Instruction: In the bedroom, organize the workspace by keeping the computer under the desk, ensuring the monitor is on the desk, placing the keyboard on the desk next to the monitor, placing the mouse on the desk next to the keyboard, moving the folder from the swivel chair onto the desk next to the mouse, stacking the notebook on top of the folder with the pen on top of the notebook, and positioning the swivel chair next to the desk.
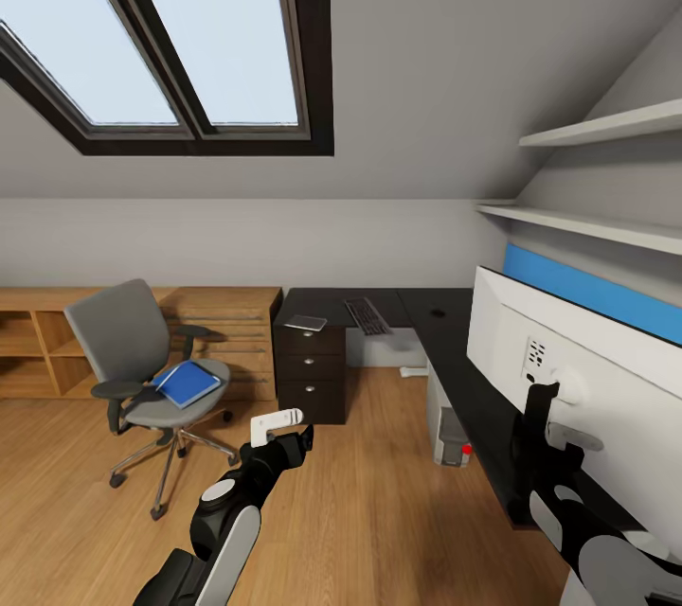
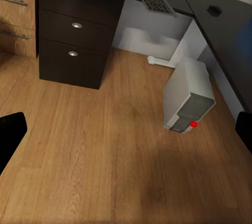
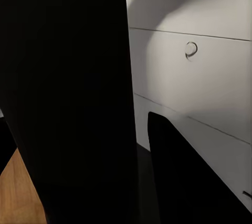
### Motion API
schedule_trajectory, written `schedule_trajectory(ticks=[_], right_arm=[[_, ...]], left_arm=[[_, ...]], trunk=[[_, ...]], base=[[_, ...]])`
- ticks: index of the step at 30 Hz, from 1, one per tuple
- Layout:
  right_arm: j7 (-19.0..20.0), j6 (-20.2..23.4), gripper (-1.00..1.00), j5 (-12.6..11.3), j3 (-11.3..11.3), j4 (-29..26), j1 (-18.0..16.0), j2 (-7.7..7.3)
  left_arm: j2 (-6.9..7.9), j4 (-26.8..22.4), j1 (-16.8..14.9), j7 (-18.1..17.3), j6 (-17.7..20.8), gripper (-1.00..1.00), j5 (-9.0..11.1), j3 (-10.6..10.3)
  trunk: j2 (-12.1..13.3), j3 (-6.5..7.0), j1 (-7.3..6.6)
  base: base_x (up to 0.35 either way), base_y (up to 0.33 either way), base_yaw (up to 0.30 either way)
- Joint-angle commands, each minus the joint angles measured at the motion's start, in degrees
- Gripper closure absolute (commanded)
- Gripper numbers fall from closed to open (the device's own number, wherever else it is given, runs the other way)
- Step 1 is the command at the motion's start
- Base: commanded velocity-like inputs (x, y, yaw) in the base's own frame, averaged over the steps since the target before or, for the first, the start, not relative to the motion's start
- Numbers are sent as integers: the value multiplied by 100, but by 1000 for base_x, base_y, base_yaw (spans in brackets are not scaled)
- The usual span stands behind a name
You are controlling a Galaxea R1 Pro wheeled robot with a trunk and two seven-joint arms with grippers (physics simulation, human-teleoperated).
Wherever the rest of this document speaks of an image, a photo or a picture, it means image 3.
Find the desk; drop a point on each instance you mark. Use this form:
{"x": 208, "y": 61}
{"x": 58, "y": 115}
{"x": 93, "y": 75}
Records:
{"x": 149, "y": 201}

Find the monitor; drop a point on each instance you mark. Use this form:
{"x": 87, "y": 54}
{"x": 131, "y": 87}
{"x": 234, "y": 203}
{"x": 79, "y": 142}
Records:
{"x": 79, "y": 77}

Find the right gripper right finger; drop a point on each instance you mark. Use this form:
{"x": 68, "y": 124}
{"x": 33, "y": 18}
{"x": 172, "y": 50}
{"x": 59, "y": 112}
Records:
{"x": 188, "y": 190}

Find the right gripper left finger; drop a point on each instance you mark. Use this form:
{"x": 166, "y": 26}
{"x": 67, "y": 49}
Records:
{"x": 7, "y": 144}

